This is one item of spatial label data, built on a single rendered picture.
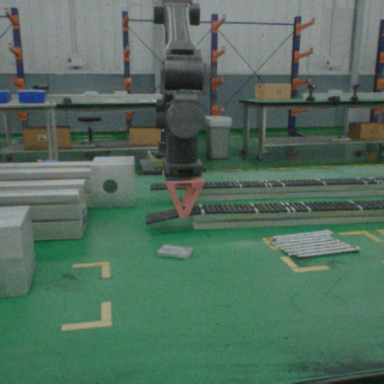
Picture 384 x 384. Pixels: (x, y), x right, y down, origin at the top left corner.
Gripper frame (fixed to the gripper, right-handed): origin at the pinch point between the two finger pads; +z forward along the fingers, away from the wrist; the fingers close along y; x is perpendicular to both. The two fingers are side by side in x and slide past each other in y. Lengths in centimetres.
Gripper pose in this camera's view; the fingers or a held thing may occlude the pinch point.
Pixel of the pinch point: (183, 209)
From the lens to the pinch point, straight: 80.4
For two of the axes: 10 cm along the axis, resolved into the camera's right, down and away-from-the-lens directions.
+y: 1.2, 2.4, -9.6
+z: 0.0, 9.7, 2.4
